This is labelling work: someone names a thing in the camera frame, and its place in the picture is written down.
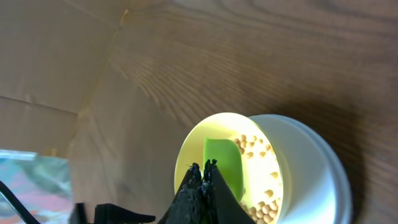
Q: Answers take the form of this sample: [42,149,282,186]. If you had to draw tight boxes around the soybeans in yellow bowl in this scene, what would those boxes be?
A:
[232,134,284,224]

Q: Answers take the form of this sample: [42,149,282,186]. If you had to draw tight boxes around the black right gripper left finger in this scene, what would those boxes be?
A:
[158,163,203,224]

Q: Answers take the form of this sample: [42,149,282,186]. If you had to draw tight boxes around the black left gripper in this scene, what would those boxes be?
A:
[70,203,155,224]

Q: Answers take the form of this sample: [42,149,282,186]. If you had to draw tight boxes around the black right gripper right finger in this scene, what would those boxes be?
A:
[202,159,255,224]

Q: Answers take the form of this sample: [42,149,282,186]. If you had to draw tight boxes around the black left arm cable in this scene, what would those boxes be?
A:
[0,180,41,224]

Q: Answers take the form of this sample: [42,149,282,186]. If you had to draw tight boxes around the green plastic measuring scoop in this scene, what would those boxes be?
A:
[203,138,244,201]

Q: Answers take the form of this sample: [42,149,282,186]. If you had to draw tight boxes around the yellow plastic bowl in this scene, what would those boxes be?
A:
[174,112,284,224]

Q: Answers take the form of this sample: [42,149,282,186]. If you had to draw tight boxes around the white digital kitchen scale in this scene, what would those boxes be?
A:
[251,114,353,224]

